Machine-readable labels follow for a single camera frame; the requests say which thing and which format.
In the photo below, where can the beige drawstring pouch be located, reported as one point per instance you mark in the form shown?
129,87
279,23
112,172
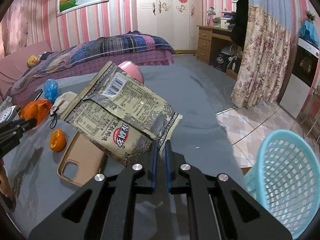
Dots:
59,106

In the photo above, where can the blue plastic bag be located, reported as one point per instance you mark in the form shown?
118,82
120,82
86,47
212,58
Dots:
51,90

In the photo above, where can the wooden desk with drawers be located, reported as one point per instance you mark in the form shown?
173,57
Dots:
216,48

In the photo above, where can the light blue plastic basket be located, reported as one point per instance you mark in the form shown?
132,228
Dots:
285,180

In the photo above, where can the black appliance with white top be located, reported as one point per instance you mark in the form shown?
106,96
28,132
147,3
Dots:
301,79

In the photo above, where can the white wardrobe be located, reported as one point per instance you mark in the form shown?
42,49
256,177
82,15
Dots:
176,21

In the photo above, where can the brown phone case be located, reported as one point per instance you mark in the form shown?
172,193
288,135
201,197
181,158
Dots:
81,161

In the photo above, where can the desk lamp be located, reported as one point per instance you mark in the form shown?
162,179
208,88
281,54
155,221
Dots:
211,13

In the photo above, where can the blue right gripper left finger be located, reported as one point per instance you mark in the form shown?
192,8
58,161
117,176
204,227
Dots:
153,164

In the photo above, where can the floral curtain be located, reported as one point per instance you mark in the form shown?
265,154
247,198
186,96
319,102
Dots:
264,59

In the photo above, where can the yellow duck plush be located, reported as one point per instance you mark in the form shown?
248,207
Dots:
32,61

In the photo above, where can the grey printed snack packet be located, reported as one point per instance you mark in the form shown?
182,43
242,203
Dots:
121,116

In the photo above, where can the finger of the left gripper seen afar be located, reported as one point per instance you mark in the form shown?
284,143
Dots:
16,127

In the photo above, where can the orange plastic snack bag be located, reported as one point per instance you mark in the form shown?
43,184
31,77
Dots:
38,109

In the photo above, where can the half peeled mandarin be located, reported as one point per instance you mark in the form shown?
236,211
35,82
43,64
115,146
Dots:
57,140

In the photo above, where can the black hanging coat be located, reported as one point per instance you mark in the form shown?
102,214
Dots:
238,34

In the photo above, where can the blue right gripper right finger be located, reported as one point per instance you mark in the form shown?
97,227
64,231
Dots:
167,151

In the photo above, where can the bed with plaid quilt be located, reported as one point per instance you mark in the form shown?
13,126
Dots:
86,58

